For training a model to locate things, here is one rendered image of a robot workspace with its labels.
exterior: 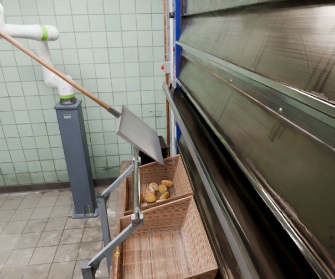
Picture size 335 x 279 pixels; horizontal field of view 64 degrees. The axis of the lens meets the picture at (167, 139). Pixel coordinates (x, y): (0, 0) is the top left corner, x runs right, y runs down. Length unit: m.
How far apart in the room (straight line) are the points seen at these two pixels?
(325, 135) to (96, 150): 2.90
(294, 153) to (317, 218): 0.16
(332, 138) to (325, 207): 0.13
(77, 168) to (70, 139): 0.31
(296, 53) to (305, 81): 0.08
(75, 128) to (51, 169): 1.04
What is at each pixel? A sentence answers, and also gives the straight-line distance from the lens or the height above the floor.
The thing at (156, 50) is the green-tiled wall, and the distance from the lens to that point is 2.93.
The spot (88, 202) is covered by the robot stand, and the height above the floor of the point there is 0.17.
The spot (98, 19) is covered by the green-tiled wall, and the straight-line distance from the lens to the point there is 2.93.
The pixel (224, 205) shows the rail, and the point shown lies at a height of 1.44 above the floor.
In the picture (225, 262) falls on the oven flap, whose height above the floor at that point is 0.95.
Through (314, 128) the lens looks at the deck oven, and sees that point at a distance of 0.58.
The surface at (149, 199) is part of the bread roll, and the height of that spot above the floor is 0.63.
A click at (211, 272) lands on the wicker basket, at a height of 0.83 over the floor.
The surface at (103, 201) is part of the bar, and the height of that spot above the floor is 0.92.
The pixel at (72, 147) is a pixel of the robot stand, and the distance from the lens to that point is 2.65.
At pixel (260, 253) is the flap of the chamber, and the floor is 1.41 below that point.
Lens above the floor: 1.85
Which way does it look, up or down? 24 degrees down
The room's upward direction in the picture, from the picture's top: 1 degrees counter-clockwise
